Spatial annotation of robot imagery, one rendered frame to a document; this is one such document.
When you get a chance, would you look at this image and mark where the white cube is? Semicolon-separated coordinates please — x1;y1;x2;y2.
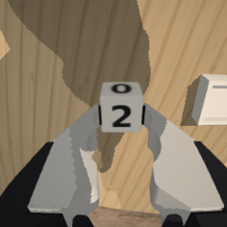
100;82;144;133

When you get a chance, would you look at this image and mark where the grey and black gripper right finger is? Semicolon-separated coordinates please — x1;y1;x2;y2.
141;103;227;227

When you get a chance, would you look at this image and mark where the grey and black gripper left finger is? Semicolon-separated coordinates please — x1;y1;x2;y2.
0;103;102;227

